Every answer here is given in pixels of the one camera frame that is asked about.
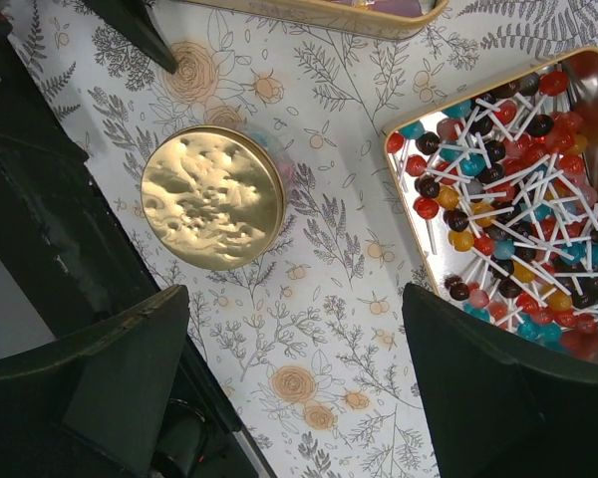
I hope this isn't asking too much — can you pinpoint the gold tin of gummy candies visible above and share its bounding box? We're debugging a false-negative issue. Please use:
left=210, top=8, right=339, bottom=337
left=199, top=0, right=449, bottom=41

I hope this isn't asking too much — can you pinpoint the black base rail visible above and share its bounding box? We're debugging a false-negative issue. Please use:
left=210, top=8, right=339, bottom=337
left=0, top=15, right=256, bottom=477

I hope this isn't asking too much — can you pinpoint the gold round jar lid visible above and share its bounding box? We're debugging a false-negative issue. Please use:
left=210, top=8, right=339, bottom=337
left=141, top=124, right=288, bottom=271

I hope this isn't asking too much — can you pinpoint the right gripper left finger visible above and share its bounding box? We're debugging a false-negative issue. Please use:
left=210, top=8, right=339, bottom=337
left=0, top=286, right=188, bottom=477

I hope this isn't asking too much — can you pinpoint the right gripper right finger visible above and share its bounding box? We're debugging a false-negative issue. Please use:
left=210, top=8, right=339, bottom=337
left=402, top=283, right=598, bottom=477

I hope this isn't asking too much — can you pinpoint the floral table mat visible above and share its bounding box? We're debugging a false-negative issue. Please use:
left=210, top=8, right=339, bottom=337
left=8, top=1, right=598, bottom=477

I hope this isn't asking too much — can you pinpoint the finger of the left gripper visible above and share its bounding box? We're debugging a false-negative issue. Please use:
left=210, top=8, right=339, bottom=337
left=83, top=0, right=178, bottom=74

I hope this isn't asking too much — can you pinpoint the clear round candy jar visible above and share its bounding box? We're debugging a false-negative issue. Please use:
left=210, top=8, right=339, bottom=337
left=237, top=123, right=296, bottom=198

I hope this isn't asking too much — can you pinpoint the gold tin of lollipops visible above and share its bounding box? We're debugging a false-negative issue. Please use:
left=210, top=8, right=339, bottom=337
left=384, top=47, right=598, bottom=364

